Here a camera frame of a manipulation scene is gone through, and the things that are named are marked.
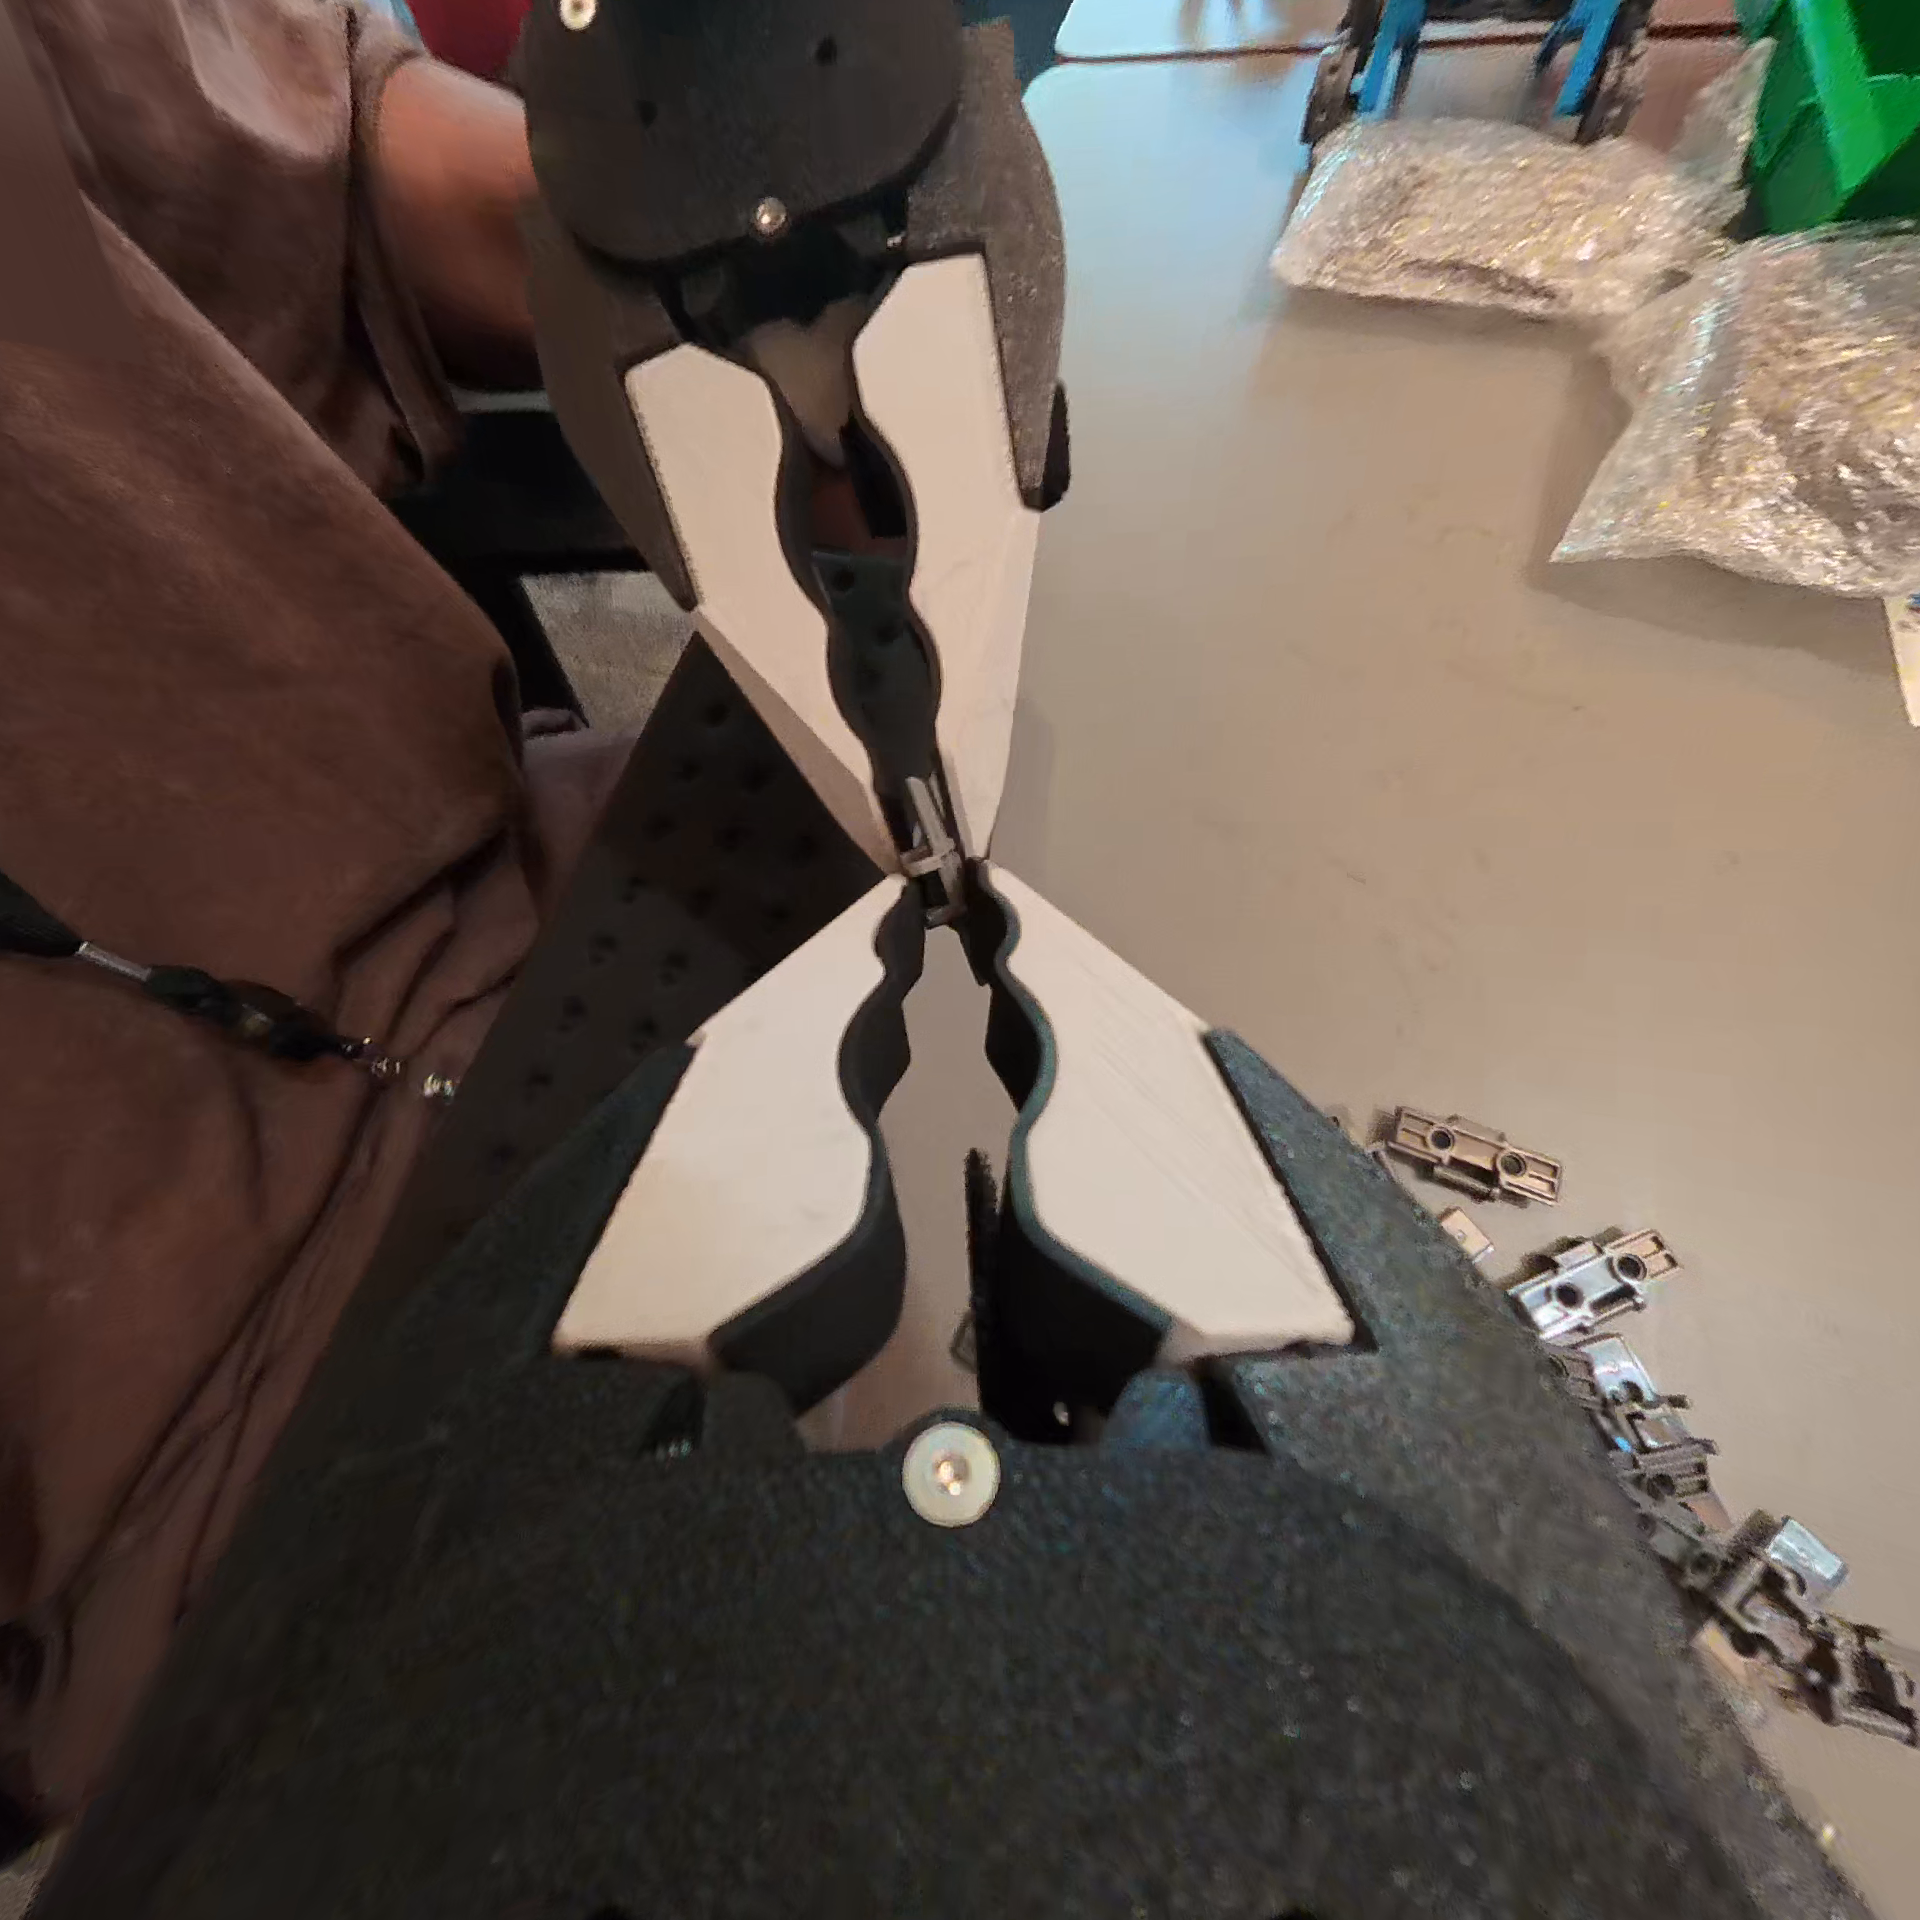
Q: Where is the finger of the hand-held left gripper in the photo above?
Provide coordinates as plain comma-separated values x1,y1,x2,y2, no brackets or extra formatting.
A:
618,335,923,878
841,245,1050,869

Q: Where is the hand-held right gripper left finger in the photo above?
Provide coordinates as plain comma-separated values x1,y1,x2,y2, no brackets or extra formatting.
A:
554,878,924,1414

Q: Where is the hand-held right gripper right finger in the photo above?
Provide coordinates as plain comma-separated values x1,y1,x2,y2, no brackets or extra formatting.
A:
958,865,1355,1375

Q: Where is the pile of grey track links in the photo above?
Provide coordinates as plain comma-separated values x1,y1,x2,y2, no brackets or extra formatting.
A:
1327,1104,1920,1750

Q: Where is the person's left forearm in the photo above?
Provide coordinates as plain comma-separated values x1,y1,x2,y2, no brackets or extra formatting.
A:
366,59,603,391

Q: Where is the grey desk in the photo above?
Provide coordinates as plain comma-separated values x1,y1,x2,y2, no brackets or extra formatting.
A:
807,0,1920,1920

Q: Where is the black perforated foam pad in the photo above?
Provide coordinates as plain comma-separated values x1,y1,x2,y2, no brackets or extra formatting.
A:
437,637,886,1248

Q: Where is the clear bag of small parts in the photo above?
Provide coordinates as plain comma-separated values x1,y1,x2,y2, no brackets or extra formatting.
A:
1552,230,1920,604
1269,115,1745,324

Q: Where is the blue brick model vehicle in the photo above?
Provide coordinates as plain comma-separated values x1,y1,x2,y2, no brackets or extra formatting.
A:
1304,0,1656,147

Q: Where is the green plastic bin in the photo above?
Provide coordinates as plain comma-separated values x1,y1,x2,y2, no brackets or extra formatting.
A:
1732,0,1920,239

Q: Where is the black lanyard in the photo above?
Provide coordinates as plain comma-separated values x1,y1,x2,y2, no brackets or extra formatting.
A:
0,878,458,1107

